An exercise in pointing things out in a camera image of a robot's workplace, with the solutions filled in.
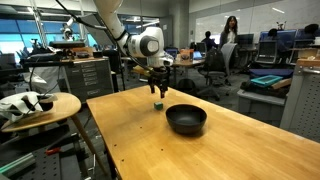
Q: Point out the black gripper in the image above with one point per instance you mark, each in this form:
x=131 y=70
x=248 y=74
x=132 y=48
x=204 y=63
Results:
x=160 y=76

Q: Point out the round wooden office table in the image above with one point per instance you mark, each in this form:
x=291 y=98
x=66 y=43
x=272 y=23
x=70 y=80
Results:
x=186 y=64

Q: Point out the dark computer monitor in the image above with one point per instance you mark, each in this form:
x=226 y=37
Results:
x=246 y=38

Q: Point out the grey perforated metal cabinet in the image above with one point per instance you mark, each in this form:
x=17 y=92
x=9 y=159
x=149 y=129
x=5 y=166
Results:
x=304 y=100

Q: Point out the dark blue cushion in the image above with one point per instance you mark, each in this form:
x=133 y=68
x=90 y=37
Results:
x=270 y=72

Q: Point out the black bowl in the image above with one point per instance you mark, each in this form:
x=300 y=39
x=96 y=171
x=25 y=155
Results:
x=186 y=118

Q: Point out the grey softbox panel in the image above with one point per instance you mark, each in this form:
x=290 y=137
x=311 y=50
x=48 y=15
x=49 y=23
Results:
x=90 y=23

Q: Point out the grey chair back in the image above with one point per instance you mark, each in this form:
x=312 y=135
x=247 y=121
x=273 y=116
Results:
x=266 y=51

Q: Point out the small green block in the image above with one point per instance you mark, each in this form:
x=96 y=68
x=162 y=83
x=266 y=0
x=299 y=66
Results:
x=158 y=105

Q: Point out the standing long haired woman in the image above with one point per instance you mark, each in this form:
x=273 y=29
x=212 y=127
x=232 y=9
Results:
x=230 y=33

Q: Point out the black backpack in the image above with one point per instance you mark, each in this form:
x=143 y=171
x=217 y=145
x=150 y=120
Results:
x=186 y=86

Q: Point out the black flat tray device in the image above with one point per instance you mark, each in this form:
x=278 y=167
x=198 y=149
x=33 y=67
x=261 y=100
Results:
x=66 y=44

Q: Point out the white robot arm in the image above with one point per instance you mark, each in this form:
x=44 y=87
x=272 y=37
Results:
x=136 y=45

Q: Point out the aluminium extrusion bar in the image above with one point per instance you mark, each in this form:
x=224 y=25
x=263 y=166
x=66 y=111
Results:
x=16 y=165

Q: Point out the orange box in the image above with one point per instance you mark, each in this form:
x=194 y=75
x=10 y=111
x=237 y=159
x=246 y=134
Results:
x=186 y=54

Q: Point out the small black cup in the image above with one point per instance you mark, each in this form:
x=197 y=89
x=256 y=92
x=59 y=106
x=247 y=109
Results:
x=46 y=103

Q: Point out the grey drawer cabinet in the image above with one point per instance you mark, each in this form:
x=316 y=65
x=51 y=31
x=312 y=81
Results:
x=89 y=78

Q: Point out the open laptop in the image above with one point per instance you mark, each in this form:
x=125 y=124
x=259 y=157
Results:
x=197 y=55

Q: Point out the person seated at blue monitors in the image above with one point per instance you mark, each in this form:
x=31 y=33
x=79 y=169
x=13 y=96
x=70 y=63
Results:
x=278 y=41

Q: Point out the black horizontal rail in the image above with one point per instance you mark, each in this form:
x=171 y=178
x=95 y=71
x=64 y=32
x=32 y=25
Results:
x=46 y=62

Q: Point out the dark office chair with jacket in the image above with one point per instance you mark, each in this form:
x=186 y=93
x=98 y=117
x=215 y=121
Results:
x=215 y=65

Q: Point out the white crumpled cloth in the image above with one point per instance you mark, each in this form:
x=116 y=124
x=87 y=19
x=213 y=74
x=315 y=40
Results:
x=16 y=103

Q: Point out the wooden plank piece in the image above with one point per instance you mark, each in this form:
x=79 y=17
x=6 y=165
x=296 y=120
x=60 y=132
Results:
x=281 y=83

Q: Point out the teal tray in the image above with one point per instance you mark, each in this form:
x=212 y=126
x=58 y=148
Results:
x=266 y=80

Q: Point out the blue lit computer monitor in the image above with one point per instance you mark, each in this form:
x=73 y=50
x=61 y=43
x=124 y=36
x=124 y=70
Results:
x=286 y=36

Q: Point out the white device on stand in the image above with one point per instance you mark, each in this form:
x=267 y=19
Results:
x=68 y=31

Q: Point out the seated person in dark shirt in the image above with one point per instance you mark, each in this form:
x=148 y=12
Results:
x=209 y=41

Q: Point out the round wooden side table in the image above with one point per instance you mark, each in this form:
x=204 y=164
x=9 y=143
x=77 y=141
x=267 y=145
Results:
x=63 y=106

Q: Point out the grey plastic bin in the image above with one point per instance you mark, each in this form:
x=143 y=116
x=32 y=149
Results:
x=261 y=106

